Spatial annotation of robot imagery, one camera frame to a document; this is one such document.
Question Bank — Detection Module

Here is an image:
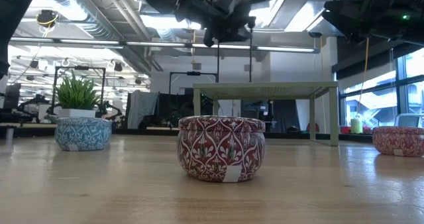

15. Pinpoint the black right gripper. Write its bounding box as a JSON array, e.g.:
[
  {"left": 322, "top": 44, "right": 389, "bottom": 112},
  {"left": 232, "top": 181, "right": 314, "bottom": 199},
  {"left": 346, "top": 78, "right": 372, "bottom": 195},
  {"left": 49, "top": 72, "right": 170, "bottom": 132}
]
[{"left": 323, "top": 0, "right": 424, "bottom": 46}]

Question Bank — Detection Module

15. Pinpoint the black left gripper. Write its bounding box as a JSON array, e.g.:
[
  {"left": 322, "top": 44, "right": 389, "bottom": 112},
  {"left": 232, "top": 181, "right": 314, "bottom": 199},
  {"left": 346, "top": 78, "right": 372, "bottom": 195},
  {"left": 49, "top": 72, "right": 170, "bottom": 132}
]
[{"left": 175, "top": 0, "right": 256, "bottom": 48}]

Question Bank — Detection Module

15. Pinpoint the black candlestick holder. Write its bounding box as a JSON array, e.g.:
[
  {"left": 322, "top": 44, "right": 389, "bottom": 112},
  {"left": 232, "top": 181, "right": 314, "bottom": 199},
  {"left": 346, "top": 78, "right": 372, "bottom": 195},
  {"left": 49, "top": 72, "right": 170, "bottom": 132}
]
[
  {"left": 216, "top": 41, "right": 221, "bottom": 84},
  {"left": 246, "top": 15, "right": 257, "bottom": 84}
]

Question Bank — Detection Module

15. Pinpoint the dark red patterned tin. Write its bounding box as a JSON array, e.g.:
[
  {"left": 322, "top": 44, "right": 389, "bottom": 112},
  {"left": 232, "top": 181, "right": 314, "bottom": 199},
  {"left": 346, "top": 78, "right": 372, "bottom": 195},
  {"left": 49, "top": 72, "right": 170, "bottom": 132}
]
[{"left": 176, "top": 115, "right": 266, "bottom": 184}]

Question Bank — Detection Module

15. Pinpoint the pink patterned tin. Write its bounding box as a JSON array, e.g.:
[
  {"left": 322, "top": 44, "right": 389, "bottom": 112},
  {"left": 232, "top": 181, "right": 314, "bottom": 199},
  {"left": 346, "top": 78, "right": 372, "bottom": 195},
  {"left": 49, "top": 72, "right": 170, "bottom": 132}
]
[{"left": 372, "top": 126, "right": 424, "bottom": 158}]

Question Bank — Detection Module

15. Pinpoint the light blue patterned tin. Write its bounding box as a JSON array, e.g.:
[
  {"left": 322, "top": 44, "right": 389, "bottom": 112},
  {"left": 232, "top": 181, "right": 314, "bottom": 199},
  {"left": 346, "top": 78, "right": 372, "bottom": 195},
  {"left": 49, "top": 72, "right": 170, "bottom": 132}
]
[{"left": 54, "top": 117, "right": 113, "bottom": 152}]

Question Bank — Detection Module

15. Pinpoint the pale green candle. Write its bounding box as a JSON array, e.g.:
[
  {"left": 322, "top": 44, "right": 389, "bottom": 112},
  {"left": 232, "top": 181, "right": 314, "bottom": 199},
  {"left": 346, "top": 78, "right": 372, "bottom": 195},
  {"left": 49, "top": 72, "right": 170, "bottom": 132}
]
[{"left": 350, "top": 117, "right": 364, "bottom": 135}]

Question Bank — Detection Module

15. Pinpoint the green perforated metal riser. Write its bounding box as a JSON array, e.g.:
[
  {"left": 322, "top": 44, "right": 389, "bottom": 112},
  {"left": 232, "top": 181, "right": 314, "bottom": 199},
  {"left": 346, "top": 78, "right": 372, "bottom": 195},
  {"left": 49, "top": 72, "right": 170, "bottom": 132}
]
[{"left": 192, "top": 81, "right": 339, "bottom": 147}]

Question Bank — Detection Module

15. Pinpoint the grey hanging cloth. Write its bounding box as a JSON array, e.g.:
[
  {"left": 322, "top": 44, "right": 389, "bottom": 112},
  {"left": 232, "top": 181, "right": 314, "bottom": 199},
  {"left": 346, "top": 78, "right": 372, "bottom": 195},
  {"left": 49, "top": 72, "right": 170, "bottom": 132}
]
[{"left": 127, "top": 90, "right": 160, "bottom": 130}]

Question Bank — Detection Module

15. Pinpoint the white office chair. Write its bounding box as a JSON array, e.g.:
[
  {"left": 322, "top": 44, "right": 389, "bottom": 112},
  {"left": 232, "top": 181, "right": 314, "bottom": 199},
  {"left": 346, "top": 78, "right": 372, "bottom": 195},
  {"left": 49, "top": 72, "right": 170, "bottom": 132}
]
[{"left": 393, "top": 113, "right": 424, "bottom": 129}]

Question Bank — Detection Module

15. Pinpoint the long ceiling light tube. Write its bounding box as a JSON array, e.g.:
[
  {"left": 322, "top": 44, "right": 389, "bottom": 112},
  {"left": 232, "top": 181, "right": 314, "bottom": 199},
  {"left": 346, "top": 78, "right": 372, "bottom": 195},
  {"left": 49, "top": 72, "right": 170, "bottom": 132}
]
[{"left": 9, "top": 37, "right": 321, "bottom": 54}]

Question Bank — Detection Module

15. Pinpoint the green plant in white pot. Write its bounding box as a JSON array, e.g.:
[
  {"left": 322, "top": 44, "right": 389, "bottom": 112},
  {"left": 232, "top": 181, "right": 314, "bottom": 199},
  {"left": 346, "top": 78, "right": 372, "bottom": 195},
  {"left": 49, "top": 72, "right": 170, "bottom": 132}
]
[{"left": 54, "top": 70, "right": 102, "bottom": 119}]

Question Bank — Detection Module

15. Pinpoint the black camera stand frame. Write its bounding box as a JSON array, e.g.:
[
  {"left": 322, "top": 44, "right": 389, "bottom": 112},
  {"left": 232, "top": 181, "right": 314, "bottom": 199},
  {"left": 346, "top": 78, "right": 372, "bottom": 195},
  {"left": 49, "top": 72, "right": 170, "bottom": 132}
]
[{"left": 168, "top": 70, "right": 219, "bottom": 95}]

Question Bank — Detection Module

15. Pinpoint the yellow hanging cord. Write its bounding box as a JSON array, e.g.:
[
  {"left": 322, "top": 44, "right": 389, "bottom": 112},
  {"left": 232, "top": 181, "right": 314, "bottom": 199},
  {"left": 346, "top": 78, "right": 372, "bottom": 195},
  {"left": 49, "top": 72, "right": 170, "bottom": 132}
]
[{"left": 356, "top": 36, "right": 370, "bottom": 116}]

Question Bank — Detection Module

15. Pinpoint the silver spiral air duct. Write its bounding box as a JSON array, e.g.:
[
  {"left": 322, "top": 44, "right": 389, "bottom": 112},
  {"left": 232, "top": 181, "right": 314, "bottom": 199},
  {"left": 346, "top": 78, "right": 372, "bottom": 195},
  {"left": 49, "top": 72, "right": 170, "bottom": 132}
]
[{"left": 36, "top": 0, "right": 165, "bottom": 73}]

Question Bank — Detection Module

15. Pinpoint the black aluminium table frame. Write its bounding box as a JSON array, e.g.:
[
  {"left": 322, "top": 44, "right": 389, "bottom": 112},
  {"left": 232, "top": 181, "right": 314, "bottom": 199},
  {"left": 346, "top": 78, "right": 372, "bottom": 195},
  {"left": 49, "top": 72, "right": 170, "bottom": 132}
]
[{"left": 0, "top": 126, "right": 424, "bottom": 144}]

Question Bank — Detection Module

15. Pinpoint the black rig frame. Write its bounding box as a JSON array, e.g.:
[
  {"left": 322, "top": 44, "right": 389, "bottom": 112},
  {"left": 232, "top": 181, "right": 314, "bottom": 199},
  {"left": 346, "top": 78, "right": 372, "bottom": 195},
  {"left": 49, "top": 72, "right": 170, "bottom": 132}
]
[{"left": 51, "top": 66, "right": 107, "bottom": 116}]

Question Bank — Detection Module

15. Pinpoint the black yellow cord reel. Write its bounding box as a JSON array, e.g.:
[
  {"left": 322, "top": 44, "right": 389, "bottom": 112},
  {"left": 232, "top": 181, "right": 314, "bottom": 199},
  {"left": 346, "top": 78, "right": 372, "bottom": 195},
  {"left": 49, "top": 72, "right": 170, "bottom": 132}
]
[{"left": 35, "top": 9, "right": 60, "bottom": 28}]

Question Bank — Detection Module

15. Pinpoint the grey metal post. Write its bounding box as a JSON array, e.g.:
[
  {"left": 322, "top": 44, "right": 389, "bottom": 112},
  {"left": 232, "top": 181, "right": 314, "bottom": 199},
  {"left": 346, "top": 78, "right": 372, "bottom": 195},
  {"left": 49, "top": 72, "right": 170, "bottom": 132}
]
[{"left": 5, "top": 126, "right": 16, "bottom": 145}]

